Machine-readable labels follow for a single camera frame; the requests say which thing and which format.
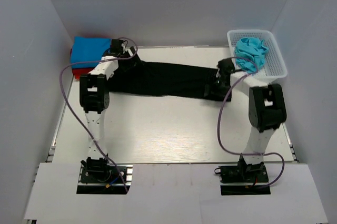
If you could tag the folded blue t shirt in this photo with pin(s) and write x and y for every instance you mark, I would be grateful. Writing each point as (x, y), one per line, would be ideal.
(87, 51)

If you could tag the white plastic basket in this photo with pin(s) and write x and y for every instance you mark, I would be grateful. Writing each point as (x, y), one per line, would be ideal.
(274, 67)

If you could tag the crumpled light blue t shirt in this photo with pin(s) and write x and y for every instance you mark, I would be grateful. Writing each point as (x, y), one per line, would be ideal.
(250, 53)

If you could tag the folded red t shirt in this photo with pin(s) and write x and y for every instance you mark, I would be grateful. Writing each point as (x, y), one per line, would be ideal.
(72, 62)

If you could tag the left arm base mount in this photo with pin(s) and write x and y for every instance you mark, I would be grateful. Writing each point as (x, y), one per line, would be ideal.
(99, 177)

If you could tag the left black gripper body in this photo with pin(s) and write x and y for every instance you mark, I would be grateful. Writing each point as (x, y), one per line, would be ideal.
(130, 62)

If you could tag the black t shirt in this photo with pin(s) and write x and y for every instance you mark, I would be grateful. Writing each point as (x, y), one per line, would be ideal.
(163, 79)

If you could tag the folded orange t shirt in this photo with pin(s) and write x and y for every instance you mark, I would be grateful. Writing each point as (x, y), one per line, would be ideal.
(79, 71)

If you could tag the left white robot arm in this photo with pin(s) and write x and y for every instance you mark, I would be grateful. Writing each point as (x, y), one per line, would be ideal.
(94, 90)

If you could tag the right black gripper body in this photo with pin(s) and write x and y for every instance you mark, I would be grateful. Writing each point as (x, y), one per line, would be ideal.
(217, 89)

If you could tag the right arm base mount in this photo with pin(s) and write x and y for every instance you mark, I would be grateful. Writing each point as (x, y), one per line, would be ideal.
(243, 179)

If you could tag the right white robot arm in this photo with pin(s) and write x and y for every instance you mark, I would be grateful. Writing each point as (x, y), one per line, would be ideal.
(266, 108)

